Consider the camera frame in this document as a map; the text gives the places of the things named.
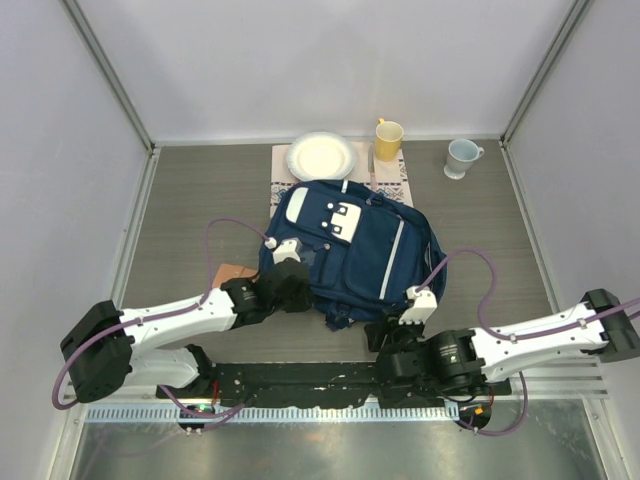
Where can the yellow mug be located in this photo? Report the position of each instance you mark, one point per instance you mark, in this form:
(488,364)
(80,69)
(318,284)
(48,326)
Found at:
(388,139)

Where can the pink handled table knife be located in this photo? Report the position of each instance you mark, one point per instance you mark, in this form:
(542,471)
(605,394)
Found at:
(371,168)

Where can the slotted cable duct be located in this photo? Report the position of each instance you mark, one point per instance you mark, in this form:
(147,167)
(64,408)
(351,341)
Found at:
(369,412)

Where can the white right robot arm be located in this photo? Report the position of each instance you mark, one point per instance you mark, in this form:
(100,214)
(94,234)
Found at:
(468,362)

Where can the light blue mug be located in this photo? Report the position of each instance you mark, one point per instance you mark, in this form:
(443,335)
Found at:
(461,155)

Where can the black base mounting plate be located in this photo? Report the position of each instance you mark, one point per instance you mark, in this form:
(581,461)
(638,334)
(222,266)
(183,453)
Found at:
(324,385)

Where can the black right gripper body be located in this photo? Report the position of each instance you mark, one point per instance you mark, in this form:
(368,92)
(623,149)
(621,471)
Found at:
(401,337)

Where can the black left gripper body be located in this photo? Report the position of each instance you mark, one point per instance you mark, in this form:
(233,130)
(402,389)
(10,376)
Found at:
(298,302)

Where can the brown leather wallet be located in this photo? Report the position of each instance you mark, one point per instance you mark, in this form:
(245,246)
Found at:
(227,272)

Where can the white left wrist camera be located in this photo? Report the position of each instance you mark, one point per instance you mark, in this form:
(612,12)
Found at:
(287,249)

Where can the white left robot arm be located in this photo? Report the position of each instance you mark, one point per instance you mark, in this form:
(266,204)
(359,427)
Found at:
(110,348)

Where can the blue student backpack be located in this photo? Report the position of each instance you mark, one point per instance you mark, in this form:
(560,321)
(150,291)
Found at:
(362,249)

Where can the white paper plate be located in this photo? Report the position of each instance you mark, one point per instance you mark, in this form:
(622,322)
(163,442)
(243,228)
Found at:
(320,156)

